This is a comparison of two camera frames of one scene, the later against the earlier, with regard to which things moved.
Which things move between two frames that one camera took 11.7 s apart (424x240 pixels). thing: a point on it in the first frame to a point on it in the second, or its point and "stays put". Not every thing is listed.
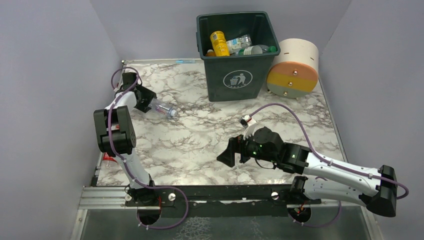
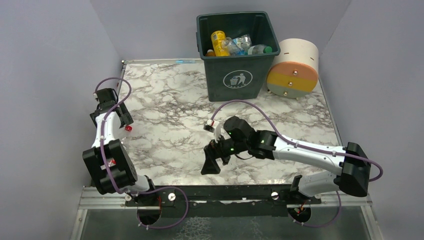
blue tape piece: x=185 y=61 stays put
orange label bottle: x=210 y=53 stays put
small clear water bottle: x=159 y=110 to x=234 y=48
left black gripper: x=141 y=98 to x=122 y=117
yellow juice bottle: x=220 y=45 stays put
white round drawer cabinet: x=294 y=72 stays put
